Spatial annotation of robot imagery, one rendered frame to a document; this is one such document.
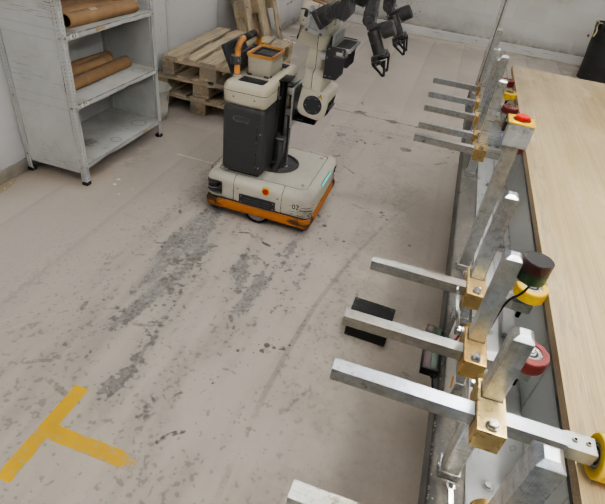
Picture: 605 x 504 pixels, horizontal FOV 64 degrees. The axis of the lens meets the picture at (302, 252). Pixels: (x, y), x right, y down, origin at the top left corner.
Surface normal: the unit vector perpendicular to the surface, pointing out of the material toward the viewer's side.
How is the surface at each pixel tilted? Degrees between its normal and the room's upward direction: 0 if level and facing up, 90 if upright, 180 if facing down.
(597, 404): 0
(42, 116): 90
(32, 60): 90
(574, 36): 90
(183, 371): 0
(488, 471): 0
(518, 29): 90
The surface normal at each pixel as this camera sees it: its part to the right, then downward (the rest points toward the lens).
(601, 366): 0.11, -0.79
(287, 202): -0.30, 0.55
